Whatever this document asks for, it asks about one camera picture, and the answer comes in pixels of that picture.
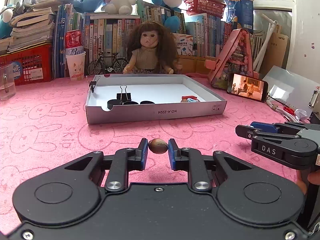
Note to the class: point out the clear acrylic stand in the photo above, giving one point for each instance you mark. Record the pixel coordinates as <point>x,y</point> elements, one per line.
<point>7,82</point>

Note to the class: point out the black round cap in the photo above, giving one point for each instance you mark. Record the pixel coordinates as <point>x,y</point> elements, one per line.
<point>146,102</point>
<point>113,102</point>
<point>130,103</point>

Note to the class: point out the blue cardboard package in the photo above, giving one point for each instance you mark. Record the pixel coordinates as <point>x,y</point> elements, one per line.
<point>241,12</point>

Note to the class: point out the red plastic crate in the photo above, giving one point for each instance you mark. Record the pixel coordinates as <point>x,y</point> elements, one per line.
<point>31,65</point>

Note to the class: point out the white illustrated box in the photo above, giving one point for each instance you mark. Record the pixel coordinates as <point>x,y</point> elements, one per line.
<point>184,44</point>

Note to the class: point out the black binder clip on rim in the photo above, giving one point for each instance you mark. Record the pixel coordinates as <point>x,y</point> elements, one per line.
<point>93,83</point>

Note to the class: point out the blue plush dolphin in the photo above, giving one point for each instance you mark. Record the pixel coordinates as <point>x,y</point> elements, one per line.
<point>90,6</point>

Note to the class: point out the person's right hand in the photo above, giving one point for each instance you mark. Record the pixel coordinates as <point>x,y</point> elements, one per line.
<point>313,178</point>

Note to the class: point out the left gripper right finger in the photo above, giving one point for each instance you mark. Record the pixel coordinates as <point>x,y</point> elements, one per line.
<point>244,192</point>

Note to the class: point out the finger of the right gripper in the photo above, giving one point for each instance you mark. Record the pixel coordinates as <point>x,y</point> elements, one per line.
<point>277,147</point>
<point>281,128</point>

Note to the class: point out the smartphone playing video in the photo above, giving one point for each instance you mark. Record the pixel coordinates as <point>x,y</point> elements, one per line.
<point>247,87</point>

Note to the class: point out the red Budweiser can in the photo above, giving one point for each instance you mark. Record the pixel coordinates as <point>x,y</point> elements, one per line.
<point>73,42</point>

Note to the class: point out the black binder clip in box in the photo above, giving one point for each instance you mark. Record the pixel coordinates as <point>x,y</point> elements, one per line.
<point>123,96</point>

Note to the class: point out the blue plate toy food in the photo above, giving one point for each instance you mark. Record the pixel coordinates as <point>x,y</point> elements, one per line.
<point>189,99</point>

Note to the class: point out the brown haired doll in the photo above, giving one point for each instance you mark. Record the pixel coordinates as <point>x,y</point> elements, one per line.
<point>151,49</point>

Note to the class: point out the white pipe frame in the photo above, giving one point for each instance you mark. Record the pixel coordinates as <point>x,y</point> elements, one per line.
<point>272,25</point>

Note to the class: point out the white shallow cardboard box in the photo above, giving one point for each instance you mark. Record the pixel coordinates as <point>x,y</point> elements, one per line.
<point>165,90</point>

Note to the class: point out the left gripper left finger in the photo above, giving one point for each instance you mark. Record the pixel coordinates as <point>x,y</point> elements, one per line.
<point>72,191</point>

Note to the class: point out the red plastic basket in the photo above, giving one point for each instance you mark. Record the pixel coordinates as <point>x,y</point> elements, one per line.
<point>211,7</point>

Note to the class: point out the row of upright books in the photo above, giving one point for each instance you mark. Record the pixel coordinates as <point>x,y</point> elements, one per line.
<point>125,44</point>

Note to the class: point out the black miniature bicycle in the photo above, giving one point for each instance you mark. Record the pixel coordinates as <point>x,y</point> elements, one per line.
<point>107,64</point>

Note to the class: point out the pink triangular toy house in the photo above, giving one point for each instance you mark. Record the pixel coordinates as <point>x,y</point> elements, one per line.
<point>235,57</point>

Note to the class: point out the stack of grey books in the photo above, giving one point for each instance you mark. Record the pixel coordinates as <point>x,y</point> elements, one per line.
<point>27,23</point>

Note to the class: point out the white paper cat cup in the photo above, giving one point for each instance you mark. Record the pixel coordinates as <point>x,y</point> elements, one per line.
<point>76,66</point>

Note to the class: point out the brown acorn nut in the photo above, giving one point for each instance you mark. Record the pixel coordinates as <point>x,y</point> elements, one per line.
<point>157,146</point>

